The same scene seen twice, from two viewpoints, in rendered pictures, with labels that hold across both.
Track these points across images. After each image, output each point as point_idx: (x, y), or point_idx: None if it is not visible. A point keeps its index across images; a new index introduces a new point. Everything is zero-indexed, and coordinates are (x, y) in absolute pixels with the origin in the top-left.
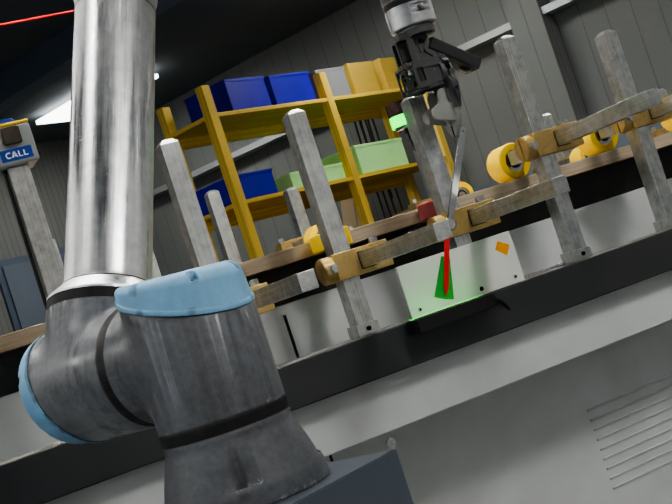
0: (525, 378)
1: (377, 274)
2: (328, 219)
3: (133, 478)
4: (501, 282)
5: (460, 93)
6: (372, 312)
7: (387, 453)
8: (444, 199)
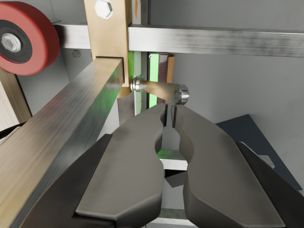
0: None
1: (25, 95)
2: None
3: None
4: (140, 21)
5: (282, 178)
6: (49, 96)
7: (302, 191)
8: (120, 85)
